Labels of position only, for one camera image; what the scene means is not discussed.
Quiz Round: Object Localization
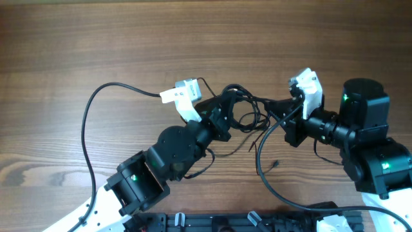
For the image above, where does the black cable bundle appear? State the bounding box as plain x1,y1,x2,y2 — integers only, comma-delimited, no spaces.
196,77,281,177

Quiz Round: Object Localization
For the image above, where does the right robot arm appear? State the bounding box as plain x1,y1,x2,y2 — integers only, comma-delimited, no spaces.
265,78,411,231

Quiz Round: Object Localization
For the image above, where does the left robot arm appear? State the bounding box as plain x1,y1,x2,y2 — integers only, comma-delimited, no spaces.
48,87,236,231

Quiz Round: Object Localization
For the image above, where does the left camera black cable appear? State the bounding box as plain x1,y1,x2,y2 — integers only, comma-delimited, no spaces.
66,82,162,232

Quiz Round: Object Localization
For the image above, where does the camera black cable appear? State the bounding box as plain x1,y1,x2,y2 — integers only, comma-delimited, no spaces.
66,82,162,232
256,95,412,232

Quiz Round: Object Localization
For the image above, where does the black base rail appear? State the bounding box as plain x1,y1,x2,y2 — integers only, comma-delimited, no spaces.
123,211,364,232

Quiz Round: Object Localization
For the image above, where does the right camera black cable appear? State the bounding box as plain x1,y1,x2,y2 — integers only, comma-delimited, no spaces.
256,95,412,232

